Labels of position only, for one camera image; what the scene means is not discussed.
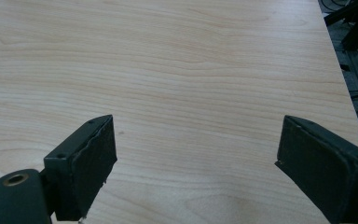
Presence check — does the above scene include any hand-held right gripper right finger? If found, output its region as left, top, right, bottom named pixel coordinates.
left=274, top=115, right=358, bottom=224

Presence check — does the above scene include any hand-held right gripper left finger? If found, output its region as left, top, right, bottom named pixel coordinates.
left=43, top=114, right=118, bottom=222

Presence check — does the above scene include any black metal stand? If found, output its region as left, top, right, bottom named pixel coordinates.
left=319, top=0, right=358, bottom=127

